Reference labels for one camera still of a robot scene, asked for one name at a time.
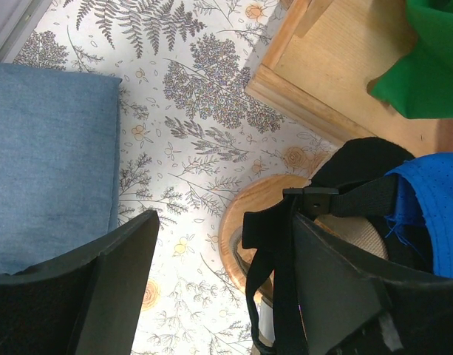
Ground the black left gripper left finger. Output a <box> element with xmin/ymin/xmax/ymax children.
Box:
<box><xmin>0</xmin><ymin>210</ymin><xmax>160</xmax><ymax>354</ymax></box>

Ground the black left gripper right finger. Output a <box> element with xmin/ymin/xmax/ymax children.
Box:
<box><xmin>274</xmin><ymin>215</ymin><xmax>453</xmax><ymax>354</ymax></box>

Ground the beige baseball cap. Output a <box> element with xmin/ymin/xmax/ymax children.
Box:
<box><xmin>229</xmin><ymin>214</ymin><xmax>389</xmax><ymax>274</ymax></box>

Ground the black baseball cap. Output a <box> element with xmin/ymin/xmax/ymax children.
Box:
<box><xmin>241</xmin><ymin>136</ymin><xmax>434</xmax><ymax>355</ymax></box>

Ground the blue baseball cap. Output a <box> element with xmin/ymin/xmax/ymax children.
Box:
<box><xmin>385</xmin><ymin>152</ymin><xmax>453</xmax><ymax>279</ymax></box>

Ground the wooden hat stand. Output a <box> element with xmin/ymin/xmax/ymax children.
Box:
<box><xmin>217</xmin><ymin>174</ymin><xmax>312</xmax><ymax>319</ymax></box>

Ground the folded blue denim cloth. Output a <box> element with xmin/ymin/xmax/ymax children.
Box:
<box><xmin>0</xmin><ymin>63</ymin><xmax>120</xmax><ymax>274</ymax></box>

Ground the wooden clothes rack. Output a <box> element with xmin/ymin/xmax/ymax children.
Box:
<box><xmin>246</xmin><ymin>1</ymin><xmax>453</xmax><ymax>156</ymax></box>

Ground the green tank top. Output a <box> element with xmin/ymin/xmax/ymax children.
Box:
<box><xmin>369</xmin><ymin>1</ymin><xmax>453</xmax><ymax>119</ymax></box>

